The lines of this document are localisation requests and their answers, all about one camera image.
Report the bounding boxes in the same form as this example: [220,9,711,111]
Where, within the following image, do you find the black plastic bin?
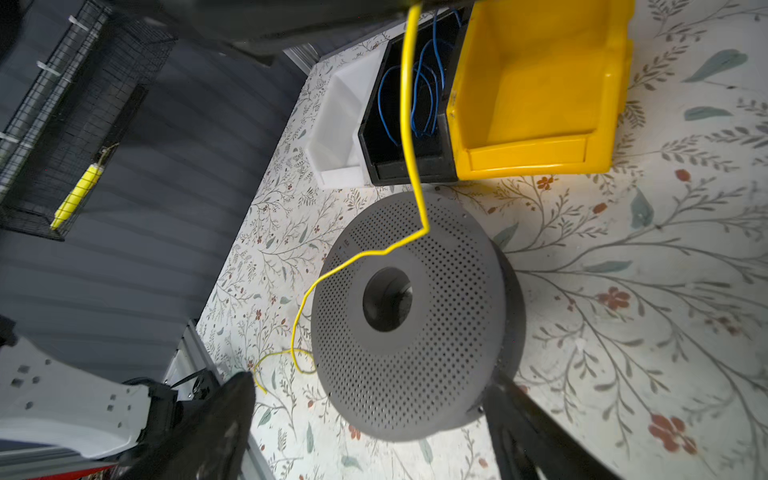
[358,6,472,186]

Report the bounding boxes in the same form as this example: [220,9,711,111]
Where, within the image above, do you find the black wire mesh basket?
[1,1,176,241]

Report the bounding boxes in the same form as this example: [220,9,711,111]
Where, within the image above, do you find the floral table mat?
[197,1,767,479]

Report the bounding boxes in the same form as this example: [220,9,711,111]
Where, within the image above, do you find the yellow cable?
[251,2,430,394]

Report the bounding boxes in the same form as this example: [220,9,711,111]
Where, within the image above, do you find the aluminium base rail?
[161,320,275,479]

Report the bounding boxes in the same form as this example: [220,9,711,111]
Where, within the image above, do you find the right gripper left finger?
[121,372,255,479]

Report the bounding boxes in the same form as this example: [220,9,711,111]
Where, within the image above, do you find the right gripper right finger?
[483,370,617,479]

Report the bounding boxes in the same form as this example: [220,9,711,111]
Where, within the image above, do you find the white plastic bin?
[304,48,384,189]

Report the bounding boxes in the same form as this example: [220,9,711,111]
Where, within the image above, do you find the blue cables bundle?
[376,11,463,148]

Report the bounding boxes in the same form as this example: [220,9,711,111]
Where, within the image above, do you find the yellow black tool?
[50,143,119,231]

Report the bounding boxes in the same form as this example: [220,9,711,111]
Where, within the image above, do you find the yellow plastic bin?
[446,0,634,180]

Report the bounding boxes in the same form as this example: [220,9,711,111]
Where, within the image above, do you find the grey perforated cable spool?
[311,192,526,442]

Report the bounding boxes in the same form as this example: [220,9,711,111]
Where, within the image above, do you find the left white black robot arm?
[1,21,489,479]

